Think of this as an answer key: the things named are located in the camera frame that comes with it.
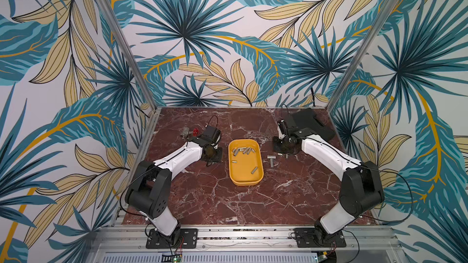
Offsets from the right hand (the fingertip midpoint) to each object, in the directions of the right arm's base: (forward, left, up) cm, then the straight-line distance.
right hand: (274, 147), depth 90 cm
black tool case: (+24, -25, -6) cm, 35 cm away
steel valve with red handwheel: (+15, +46, -7) cm, 49 cm away
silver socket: (0, 0, -8) cm, 8 cm away
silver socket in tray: (-6, +9, -9) cm, 14 cm away
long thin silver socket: (-3, +1, -9) cm, 10 cm away
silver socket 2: (0, -8, -10) cm, 13 cm away
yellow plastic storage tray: (-2, +14, -9) cm, 17 cm away
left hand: (-4, +28, -3) cm, 28 cm away
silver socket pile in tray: (+4, +13, -8) cm, 16 cm away
